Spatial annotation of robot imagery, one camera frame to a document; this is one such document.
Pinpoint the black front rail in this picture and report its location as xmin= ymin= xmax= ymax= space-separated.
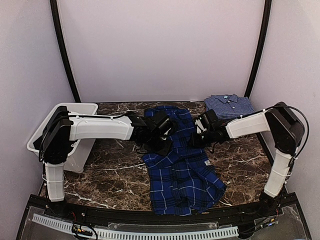
xmin=27 ymin=193 xmax=301 ymax=226

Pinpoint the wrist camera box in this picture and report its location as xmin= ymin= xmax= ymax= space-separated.
xmin=194 ymin=109 xmax=221 ymax=134
xmin=145 ymin=111 xmax=177 ymax=136

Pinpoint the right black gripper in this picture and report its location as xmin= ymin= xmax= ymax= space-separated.
xmin=187 ymin=128 xmax=215 ymax=148

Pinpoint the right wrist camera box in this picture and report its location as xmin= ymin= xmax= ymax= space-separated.
xmin=194 ymin=109 xmax=221 ymax=134

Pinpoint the light blue checked folded shirt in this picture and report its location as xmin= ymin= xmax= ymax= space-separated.
xmin=204 ymin=94 xmax=255 ymax=120

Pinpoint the white plastic bin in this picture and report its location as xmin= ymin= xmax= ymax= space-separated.
xmin=26 ymin=102 xmax=98 ymax=174

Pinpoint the dark blue plaid shirt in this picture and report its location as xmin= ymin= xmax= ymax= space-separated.
xmin=142 ymin=106 xmax=227 ymax=216

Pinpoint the black frame post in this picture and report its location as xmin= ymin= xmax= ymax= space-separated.
xmin=49 ymin=0 xmax=82 ymax=103
xmin=244 ymin=0 xmax=273 ymax=98

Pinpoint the white slotted cable duct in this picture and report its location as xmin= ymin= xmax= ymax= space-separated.
xmin=31 ymin=214 xmax=239 ymax=240

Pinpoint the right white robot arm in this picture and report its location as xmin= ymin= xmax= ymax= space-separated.
xmin=189 ymin=102 xmax=310 ymax=198

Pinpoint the right black frame post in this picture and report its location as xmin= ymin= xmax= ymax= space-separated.
xmin=244 ymin=0 xmax=273 ymax=98

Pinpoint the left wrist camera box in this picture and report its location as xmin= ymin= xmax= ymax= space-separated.
xmin=145 ymin=111 xmax=177 ymax=136

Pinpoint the left black frame post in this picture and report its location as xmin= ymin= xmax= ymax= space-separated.
xmin=49 ymin=0 xmax=82 ymax=103

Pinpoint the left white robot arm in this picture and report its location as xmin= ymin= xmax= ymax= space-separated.
xmin=27 ymin=103 xmax=176 ymax=218

